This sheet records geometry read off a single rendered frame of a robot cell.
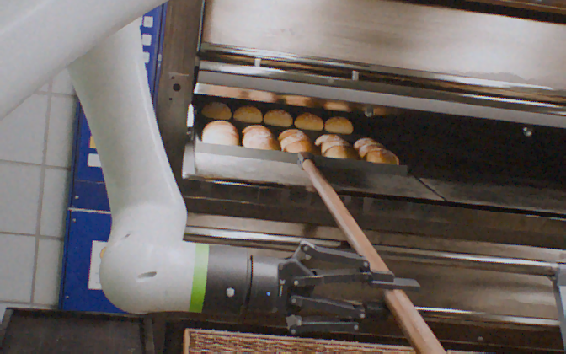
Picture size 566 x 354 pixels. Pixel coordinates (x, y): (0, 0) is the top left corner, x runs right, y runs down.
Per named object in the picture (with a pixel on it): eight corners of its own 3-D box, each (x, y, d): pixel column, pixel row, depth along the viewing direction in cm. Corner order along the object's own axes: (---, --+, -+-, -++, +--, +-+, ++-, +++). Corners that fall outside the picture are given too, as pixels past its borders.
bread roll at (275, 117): (264, 125, 277) (266, 109, 276) (261, 122, 283) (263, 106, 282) (293, 128, 279) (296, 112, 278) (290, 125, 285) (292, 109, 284)
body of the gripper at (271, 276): (248, 244, 116) (314, 251, 118) (241, 302, 118) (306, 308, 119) (253, 260, 109) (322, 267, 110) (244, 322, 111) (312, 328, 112)
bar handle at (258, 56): (205, 73, 164) (205, 74, 166) (368, 93, 169) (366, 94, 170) (208, 44, 164) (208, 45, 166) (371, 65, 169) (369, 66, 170)
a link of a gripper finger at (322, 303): (291, 293, 112) (288, 303, 113) (368, 314, 114) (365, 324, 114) (288, 284, 116) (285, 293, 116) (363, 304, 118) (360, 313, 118)
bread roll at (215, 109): (200, 117, 274) (202, 100, 273) (201, 115, 281) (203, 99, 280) (231, 121, 275) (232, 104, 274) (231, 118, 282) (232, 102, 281)
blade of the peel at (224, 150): (406, 176, 217) (408, 165, 217) (195, 152, 210) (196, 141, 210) (377, 151, 252) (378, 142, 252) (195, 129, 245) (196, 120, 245)
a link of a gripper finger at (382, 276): (355, 276, 116) (359, 255, 115) (391, 279, 116) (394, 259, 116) (358, 279, 114) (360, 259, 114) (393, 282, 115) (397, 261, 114)
